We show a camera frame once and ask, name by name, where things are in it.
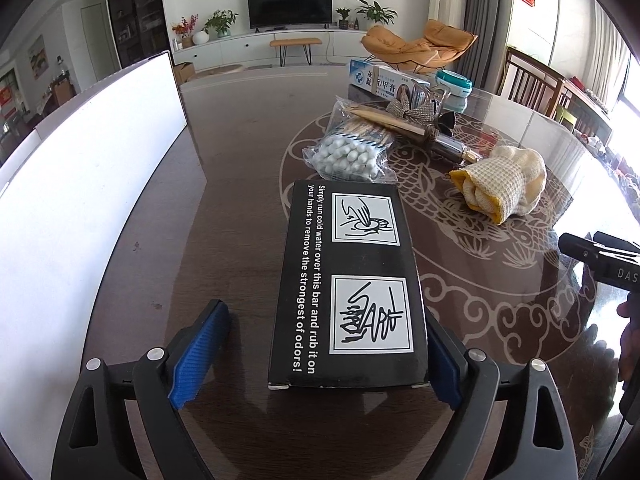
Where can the silver mesh bow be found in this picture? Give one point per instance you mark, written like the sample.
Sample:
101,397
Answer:
420,105

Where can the flat screen television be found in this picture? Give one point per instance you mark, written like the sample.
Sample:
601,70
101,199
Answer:
290,6

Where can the dark wooden slatted chair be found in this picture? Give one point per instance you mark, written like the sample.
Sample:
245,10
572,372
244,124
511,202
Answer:
530,80

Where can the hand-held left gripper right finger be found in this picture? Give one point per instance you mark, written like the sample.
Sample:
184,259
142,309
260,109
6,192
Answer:
447,375

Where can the orange lounge chair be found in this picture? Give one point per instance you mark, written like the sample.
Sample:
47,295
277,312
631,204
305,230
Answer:
410,45

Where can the cardboard box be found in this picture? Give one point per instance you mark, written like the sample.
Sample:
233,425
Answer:
184,73

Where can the white television cabinet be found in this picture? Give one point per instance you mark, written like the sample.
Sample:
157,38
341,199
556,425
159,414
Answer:
230,50

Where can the red door poster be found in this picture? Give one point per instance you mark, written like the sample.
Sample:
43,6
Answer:
6,95

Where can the wooden bench with metal legs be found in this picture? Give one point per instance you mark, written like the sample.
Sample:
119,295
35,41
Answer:
296,42

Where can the teal round container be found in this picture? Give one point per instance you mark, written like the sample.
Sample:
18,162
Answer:
453,84

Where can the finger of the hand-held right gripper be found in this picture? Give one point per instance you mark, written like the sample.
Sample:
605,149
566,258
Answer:
617,241
580,247

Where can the person's right hand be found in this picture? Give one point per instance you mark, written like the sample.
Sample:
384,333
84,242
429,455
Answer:
630,360

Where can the red flower arrangement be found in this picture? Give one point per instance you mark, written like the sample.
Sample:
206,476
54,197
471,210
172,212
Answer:
182,27

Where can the dark glass display cabinet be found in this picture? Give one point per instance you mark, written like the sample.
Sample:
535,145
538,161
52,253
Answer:
137,10

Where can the bushy green potted plant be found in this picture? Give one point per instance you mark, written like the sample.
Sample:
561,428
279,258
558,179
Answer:
220,21

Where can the small potted plant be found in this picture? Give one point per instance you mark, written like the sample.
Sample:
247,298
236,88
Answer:
343,16

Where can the black printed box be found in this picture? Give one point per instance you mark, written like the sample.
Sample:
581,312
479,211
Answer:
350,270

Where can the large leafy potted plant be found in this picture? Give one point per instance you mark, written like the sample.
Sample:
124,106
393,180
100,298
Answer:
376,11

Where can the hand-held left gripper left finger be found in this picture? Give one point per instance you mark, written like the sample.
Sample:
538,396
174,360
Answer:
197,355

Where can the white round vase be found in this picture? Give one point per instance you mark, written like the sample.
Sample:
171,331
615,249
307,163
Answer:
200,38

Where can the blue and white toothpaste box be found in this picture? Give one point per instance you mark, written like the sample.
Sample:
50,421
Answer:
385,80

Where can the cotton swab packet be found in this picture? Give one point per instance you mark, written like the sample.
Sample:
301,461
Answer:
345,152

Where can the small black object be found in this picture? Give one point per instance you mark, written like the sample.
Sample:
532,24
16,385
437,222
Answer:
447,125

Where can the cluttered wooden side table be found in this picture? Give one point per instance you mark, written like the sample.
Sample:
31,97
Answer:
595,110

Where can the framed wall picture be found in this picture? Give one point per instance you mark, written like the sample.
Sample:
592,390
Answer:
37,52

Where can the cream towel with yellow edge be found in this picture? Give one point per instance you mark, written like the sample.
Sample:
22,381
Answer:
505,180

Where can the grey curtain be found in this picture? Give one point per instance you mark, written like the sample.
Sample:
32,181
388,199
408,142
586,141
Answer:
490,20

